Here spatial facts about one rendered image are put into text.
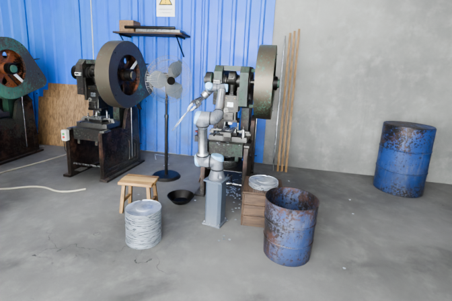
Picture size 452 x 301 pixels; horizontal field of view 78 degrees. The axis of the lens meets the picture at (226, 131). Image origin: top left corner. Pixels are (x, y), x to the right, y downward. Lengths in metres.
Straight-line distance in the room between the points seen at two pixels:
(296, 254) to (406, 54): 3.27
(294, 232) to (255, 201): 0.60
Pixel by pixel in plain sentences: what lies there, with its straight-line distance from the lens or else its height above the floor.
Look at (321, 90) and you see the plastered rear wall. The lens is 4.42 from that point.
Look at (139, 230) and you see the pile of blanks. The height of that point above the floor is 0.17.
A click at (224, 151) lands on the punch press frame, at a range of 3.17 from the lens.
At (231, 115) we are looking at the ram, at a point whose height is 0.95.
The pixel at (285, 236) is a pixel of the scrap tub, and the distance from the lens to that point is 2.26.
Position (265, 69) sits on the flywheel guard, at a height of 1.47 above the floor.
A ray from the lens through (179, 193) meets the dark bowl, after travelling 3.33.
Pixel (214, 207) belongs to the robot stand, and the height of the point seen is 0.20.
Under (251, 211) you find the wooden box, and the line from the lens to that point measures 2.75.
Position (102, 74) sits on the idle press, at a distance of 3.45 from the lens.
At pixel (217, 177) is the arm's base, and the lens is 2.58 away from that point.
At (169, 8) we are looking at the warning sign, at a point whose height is 2.34.
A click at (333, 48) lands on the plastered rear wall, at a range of 4.44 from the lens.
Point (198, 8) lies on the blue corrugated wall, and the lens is 4.65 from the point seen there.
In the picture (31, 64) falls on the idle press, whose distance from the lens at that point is 5.09.
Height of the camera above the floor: 1.43
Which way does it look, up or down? 12 degrees down
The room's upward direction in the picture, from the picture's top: 3 degrees clockwise
